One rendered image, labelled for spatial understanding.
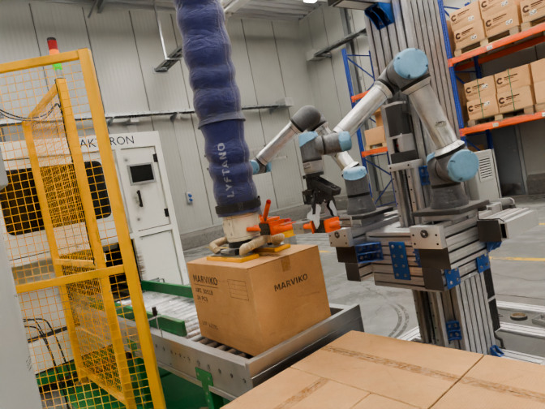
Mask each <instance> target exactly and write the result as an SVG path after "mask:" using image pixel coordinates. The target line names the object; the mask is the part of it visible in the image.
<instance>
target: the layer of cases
mask: <svg viewBox="0 0 545 409"><path fill-rule="evenodd" d="M219 409H545V365H541V364H533V363H529V362H524V361H520V360H514V359H506V358H501V357H497V356H492V355H485V356H484V354H479V353H474V352H470V351H462V350H457V349H452V348H447V347H439V346H435V345H430V344H426V343H420V342H412V341H408V340H403V339H399V338H390V337H385V336H381V335H376V334H368V333H364V332H358V331H354V330H351V331H350V332H348V333H347V334H344V335H342V336H341V337H339V338H338V339H336V340H334V341H333V342H331V343H329V344H328V345H326V346H325V347H322V348H320V349H319V350H318V351H316V352H314V353H312V354H311V355H309V356H308V357H306V358H304V359H302V360H300V361H298V362H297V363H296V364H294V365H292V366H290V368H287V369H286V370H284V371H282V372H280V373H278V374H277V375H276V376H274V377H272V378H270V379H268V380H267V381H265V382H264V383H262V384H260V385H258V386H256V387H255V388H254V389H252V390H250V391H248V392H246V393H245V394H243V395H241V396H240V397H238V398H236V399H235V400H233V401H232V402H230V403H228V404H226V405H224V406H223V407H221V408H219Z"/></svg>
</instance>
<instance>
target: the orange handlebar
mask: <svg viewBox="0 0 545 409"><path fill-rule="evenodd" d="M279 219H280V217H279V216H276V217H267V221H269V220H279ZM293 223H295V222H284V223H282V224H280V225H278V226H273V227H272V229H273V230H279V231H288V230H293V227H292V224H293ZM339 225H340V222H339V221H335V222H330V223H329V224H328V226H329V228H334V227H338V226H339ZM303 228H304V229H305V230H308V229H311V223H310V224H304V225H303ZM247 231H260V228H259V225H254V226H249V227H247Z"/></svg>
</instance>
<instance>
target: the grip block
mask: <svg viewBox="0 0 545 409"><path fill-rule="evenodd" d="M284 222H285V220H284V218H282V219H279V220H269V221H266V222H260V223H259V228H260V235H261V236H262V235H270V234H271V235H277V234H280V233H283V232H285V231H279V230H273V226H278V225H280V224H282V223H284Z"/></svg>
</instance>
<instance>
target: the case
mask: <svg viewBox="0 0 545 409"><path fill-rule="evenodd" d="M290 246H291V247H290V248H287V249H284V250H281V251H279V252H253V253H256V254H259V258H256V259H254V260H249V261H246V262H243V263H234V262H224V261H213V260H207V259H206V257H203V258H200V259H197V260H192V261H189V262H187V269H188V273H189V278H190V282H191V289H192V293H193V297H194V301H195V309H196V312H197V317H198V321H199V325H200V332H201V336H204V337H206V338H209V339H212V340H213V341H216V342H219V343H222V344H224V345H226V346H228V347H232V348H234V349H236V350H239V351H242V352H245V353H247V354H249V355H253V356H257V355H259V354H261V353H263V352H265V351H267V350H268V349H270V348H272V347H274V346H276V345H278V344H280V343H281V342H284V341H285V340H287V339H289V338H292V337H293V336H294V335H296V334H299V333H301V332H303V331H304V330H306V329H308V328H310V327H312V326H313V325H316V324H318V323H320V322H321V321H323V320H325V319H327V318H329V317H331V312H330V307H329V303H328V295H327V291H326V286H325V281H324V274H323V269H322V264H321V260H320V252H319V248H318V245H293V244H291V245H290Z"/></svg>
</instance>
